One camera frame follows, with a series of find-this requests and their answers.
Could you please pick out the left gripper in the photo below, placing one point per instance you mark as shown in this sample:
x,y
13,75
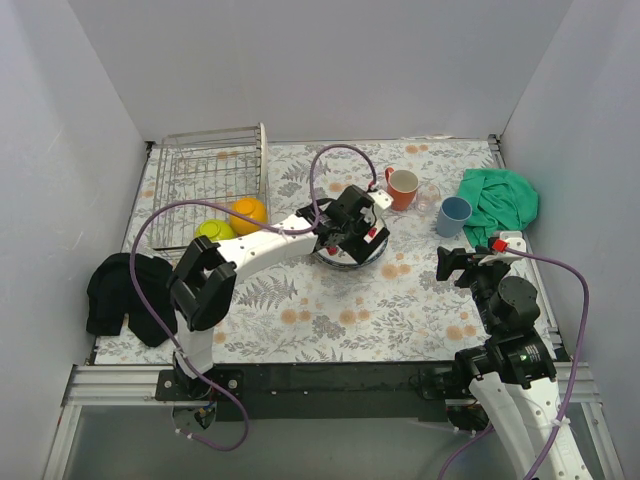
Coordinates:
x,y
361,240

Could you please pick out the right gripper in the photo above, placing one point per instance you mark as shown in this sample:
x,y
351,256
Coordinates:
x,y
463,270

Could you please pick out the white teal rimmed plate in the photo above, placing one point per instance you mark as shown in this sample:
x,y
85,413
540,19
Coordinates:
x,y
339,259

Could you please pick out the orange mug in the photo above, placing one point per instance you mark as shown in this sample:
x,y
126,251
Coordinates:
x,y
402,186

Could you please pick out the light blue cup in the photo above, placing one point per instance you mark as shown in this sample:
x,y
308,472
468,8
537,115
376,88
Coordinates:
x,y
453,214

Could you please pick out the yellow orange bowl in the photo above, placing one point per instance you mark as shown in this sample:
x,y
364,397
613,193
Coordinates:
x,y
251,208

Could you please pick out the clear plastic glass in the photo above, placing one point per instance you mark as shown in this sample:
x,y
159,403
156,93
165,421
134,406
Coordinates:
x,y
427,195

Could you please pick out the lime green bowl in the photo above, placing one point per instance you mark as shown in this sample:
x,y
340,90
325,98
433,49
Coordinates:
x,y
215,230

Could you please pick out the white black striped plate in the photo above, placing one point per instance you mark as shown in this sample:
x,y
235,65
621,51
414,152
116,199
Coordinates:
x,y
262,151

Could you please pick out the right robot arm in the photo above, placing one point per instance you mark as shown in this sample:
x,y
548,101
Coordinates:
x,y
512,375

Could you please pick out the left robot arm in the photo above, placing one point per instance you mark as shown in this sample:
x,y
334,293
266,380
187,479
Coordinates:
x,y
202,285

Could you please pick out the green cloth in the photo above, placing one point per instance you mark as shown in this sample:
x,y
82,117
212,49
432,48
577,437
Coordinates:
x,y
501,200

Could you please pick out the black cloth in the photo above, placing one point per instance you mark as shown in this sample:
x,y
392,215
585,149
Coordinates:
x,y
113,299

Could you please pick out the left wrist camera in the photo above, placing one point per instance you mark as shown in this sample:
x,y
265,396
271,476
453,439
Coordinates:
x,y
374,215

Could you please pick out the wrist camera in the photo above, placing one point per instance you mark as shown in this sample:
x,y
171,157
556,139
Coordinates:
x,y
505,247
374,215

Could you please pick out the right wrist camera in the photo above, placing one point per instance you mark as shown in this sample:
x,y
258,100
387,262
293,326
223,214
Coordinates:
x,y
505,247

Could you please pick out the metal wire dish rack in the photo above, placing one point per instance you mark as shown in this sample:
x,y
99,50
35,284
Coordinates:
x,y
218,166

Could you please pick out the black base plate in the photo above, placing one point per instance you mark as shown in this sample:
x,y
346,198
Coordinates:
x,y
418,390

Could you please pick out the aluminium frame rail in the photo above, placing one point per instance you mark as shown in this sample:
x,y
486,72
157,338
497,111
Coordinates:
x,y
119,385

